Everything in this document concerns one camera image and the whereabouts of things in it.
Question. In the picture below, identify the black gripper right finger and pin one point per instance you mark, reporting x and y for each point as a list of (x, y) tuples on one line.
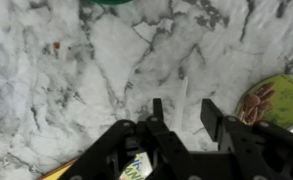
[(252, 150)]

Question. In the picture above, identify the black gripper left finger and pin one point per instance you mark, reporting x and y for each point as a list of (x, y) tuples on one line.
[(166, 150)]

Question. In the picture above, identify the clear plastic scoop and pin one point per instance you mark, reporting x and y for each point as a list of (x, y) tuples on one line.
[(182, 96)]

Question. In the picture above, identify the green plastic lid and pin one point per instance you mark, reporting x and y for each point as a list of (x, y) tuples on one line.
[(111, 1)]

